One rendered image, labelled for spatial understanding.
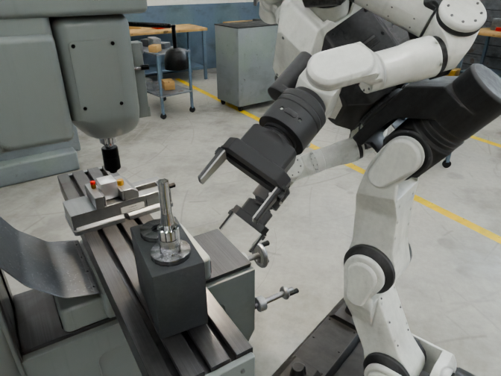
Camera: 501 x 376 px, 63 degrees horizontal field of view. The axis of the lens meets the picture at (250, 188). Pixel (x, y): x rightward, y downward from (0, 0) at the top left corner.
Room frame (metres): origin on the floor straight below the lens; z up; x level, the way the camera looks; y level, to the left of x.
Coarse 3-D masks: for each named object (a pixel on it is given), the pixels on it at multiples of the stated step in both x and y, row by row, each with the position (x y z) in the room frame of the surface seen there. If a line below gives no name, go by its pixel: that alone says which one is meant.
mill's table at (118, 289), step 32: (64, 192) 1.42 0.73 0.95; (128, 224) 1.18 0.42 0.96; (96, 256) 1.00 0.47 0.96; (128, 256) 1.00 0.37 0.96; (128, 288) 0.88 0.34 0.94; (128, 320) 0.74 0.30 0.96; (224, 320) 0.74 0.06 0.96; (160, 352) 0.67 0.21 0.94; (192, 352) 0.65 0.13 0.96; (224, 352) 0.65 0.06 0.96
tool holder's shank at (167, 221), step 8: (160, 184) 0.75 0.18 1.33; (168, 184) 0.76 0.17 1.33; (160, 192) 0.75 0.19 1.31; (168, 192) 0.76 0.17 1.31; (160, 200) 0.75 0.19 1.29; (168, 200) 0.75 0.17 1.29; (160, 208) 0.75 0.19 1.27; (168, 208) 0.75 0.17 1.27; (160, 216) 0.75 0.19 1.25; (168, 216) 0.75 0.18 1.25; (160, 224) 0.75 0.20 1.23; (168, 224) 0.75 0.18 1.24
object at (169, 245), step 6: (174, 234) 0.74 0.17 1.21; (162, 240) 0.74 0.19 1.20; (168, 240) 0.74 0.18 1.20; (174, 240) 0.74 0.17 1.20; (162, 246) 0.74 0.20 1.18; (168, 246) 0.74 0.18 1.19; (174, 246) 0.74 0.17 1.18; (162, 252) 0.74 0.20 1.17; (168, 252) 0.74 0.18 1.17; (174, 252) 0.74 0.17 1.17
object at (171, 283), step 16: (144, 224) 0.87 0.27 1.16; (144, 240) 0.81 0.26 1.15; (144, 256) 0.75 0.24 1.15; (160, 256) 0.74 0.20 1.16; (176, 256) 0.74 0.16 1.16; (192, 256) 0.75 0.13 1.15; (144, 272) 0.76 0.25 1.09; (160, 272) 0.70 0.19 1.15; (176, 272) 0.70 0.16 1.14; (192, 272) 0.72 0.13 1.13; (144, 288) 0.80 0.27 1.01; (160, 288) 0.69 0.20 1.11; (176, 288) 0.70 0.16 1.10; (192, 288) 0.72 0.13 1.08; (160, 304) 0.68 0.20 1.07; (176, 304) 0.70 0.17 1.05; (192, 304) 0.72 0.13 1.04; (160, 320) 0.68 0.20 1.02; (176, 320) 0.70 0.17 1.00; (192, 320) 0.72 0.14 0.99; (160, 336) 0.68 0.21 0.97
